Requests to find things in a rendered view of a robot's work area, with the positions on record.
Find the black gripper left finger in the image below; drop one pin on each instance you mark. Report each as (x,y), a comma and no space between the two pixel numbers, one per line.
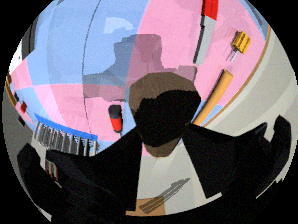
(115,170)

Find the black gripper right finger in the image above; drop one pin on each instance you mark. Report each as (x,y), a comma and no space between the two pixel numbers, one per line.
(215,156)

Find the red-handled screwdriver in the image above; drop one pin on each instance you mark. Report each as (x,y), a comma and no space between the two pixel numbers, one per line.
(115,116)

